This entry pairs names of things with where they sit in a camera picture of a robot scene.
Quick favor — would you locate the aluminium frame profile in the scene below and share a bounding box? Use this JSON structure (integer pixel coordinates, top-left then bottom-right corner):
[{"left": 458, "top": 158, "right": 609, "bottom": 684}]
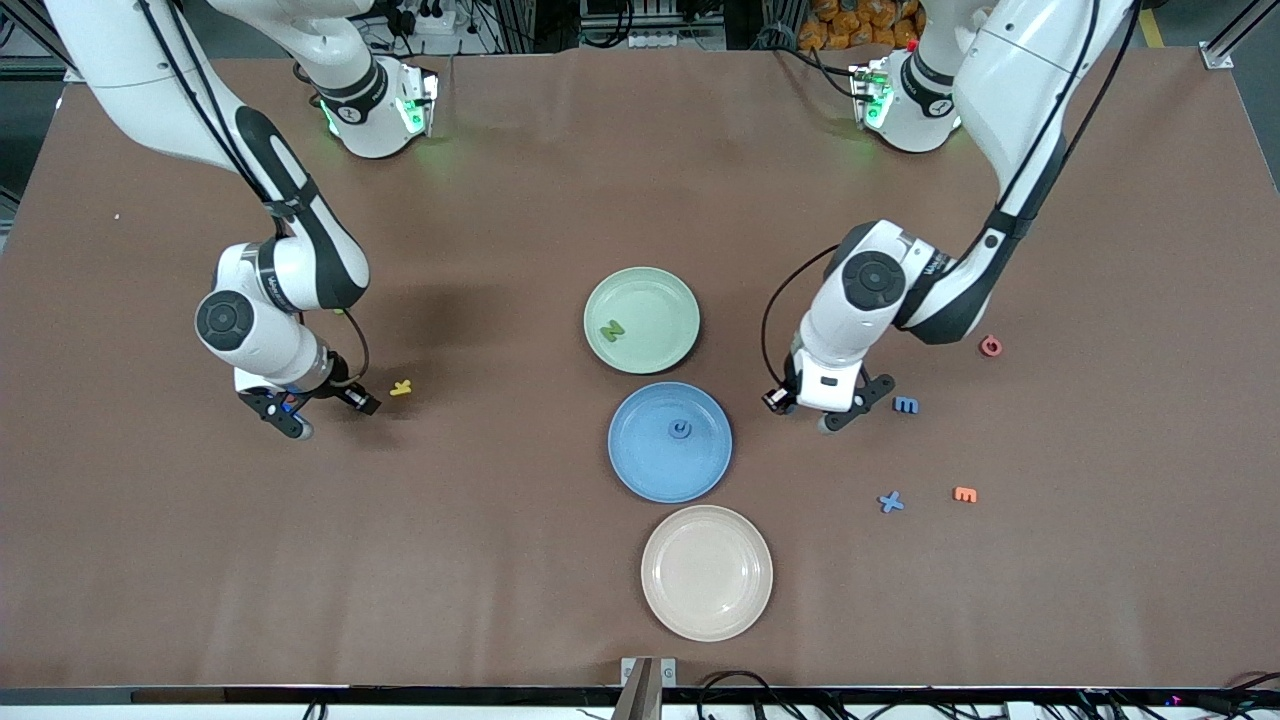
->
[{"left": 1200, "top": 0, "right": 1280, "bottom": 71}]

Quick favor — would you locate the beige plate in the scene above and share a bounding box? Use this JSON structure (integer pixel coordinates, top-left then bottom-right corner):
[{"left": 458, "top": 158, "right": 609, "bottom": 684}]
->
[{"left": 641, "top": 504, "right": 775, "bottom": 643}]

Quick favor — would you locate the long white power strip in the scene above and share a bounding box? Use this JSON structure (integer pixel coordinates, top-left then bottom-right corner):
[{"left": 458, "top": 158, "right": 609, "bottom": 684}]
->
[{"left": 628, "top": 28, "right": 726, "bottom": 51}]

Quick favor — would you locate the grey metal bracket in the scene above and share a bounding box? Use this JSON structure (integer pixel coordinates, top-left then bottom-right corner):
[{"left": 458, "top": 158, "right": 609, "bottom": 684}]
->
[{"left": 620, "top": 655, "right": 678, "bottom": 691}]

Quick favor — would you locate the green plate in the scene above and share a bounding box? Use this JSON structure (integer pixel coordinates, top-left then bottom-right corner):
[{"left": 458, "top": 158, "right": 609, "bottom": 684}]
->
[{"left": 584, "top": 266, "right": 701, "bottom": 376}]

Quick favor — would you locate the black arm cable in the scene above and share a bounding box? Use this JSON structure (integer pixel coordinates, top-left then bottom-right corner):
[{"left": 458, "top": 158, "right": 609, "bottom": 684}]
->
[
  {"left": 135, "top": 0, "right": 371, "bottom": 389},
  {"left": 760, "top": 0, "right": 1143, "bottom": 391}
]

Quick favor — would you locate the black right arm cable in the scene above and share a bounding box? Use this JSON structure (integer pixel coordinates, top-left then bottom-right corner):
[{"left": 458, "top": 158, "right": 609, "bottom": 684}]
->
[{"left": 135, "top": 0, "right": 371, "bottom": 389}]

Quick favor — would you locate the orange mesh bag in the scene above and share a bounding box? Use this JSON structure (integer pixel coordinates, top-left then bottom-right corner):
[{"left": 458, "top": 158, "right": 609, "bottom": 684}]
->
[{"left": 798, "top": 0, "right": 923, "bottom": 51}]

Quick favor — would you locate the blue plate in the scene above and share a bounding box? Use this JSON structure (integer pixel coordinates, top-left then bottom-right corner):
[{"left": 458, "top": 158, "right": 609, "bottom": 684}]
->
[{"left": 608, "top": 381, "right": 734, "bottom": 504}]

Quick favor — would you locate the brown table cover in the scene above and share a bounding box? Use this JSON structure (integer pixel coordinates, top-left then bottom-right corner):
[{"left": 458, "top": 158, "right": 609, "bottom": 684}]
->
[{"left": 0, "top": 45, "right": 1280, "bottom": 691}]

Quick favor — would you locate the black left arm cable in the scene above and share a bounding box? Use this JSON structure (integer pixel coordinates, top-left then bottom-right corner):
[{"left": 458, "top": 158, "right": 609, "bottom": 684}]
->
[{"left": 760, "top": 0, "right": 1143, "bottom": 391}]

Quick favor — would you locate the brown vertical post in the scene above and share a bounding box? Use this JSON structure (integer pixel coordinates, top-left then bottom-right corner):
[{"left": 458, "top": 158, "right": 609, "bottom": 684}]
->
[{"left": 612, "top": 657, "right": 663, "bottom": 720}]

